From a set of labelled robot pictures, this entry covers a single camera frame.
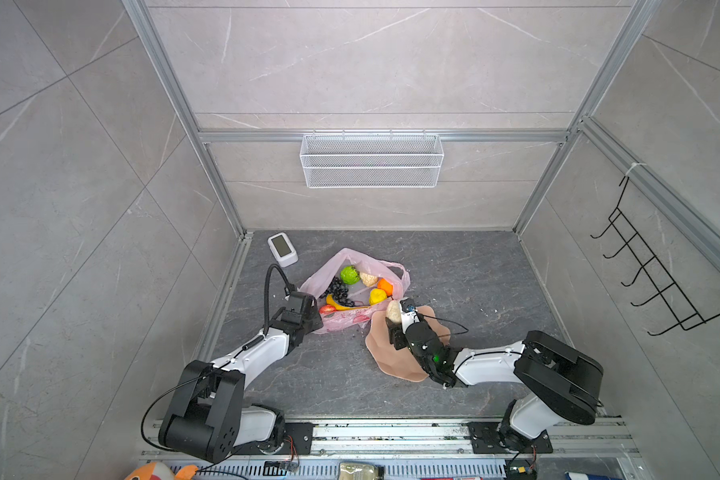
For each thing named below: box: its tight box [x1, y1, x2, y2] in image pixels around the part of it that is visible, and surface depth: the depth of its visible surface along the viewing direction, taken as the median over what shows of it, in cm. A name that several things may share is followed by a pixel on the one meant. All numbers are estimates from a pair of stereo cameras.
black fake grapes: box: [319, 276, 355, 307], surface depth 100 cm
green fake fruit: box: [340, 265, 361, 285], surface depth 102 cm
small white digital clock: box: [267, 232, 299, 268], surface depth 111 cm
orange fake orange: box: [377, 278, 394, 297], surface depth 97 cm
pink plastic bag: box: [300, 248, 411, 334], surface depth 99 cm
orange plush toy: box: [124, 462, 199, 480], surface depth 65 cm
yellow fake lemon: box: [369, 288, 387, 306], surface depth 96 cm
